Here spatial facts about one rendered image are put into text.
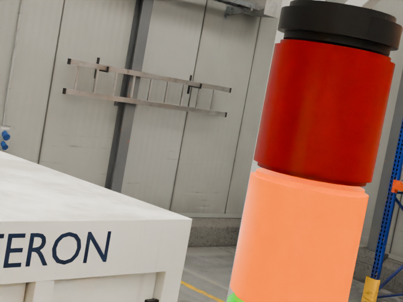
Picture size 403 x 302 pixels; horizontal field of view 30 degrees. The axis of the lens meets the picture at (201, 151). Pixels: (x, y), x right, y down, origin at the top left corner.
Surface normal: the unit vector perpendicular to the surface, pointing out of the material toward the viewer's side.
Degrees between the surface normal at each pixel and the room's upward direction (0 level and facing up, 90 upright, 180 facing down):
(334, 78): 90
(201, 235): 89
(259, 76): 90
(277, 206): 90
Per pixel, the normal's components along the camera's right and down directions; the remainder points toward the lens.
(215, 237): 0.67, 0.16
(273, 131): -0.77, -0.08
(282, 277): -0.37, 0.02
